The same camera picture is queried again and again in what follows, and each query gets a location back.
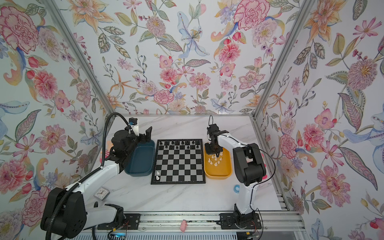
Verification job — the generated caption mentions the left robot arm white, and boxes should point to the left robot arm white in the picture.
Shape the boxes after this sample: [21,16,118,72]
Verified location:
[41,126,153,240]

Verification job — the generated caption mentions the small white clock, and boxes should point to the small white clock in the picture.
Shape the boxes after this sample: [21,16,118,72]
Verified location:
[94,187,110,201]

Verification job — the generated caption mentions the black white chess board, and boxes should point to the black white chess board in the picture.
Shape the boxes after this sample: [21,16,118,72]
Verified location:
[151,139,206,185]

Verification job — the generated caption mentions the plush doll toy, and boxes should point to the plush doll toy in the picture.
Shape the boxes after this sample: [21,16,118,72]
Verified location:
[261,153,268,181]

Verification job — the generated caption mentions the aluminium frame post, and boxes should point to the aluminium frame post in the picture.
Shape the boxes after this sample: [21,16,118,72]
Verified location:
[253,1,314,120]
[42,0,115,115]

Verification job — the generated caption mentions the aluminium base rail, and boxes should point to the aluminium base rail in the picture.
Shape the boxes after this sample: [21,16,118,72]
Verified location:
[80,210,305,233]

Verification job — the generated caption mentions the teal plastic bin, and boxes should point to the teal plastic bin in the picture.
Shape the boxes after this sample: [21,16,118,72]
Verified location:
[125,140,156,177]

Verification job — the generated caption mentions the pink small toy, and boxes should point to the pink small toy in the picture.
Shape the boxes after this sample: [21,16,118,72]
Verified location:
[180,220,188,233]

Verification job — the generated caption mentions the black corrugated cable hose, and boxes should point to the black corrugated cable hose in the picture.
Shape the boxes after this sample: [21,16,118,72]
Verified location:
[100,112,130,167]

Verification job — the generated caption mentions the aluminium frame post right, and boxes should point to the aluminium frame post right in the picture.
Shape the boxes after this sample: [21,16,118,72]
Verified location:
[253,1,314,120]

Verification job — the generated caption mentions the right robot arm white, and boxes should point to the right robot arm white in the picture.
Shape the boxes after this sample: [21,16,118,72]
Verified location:
[205,124,267,228]

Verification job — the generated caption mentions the aluminium frame post left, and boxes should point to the aluminium frame post left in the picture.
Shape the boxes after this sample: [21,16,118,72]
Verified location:
[42,0,115,115]

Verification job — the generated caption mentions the yellow plastic bin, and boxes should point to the yellow plastic bin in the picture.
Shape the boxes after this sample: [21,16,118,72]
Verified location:
[204,149,233,180]

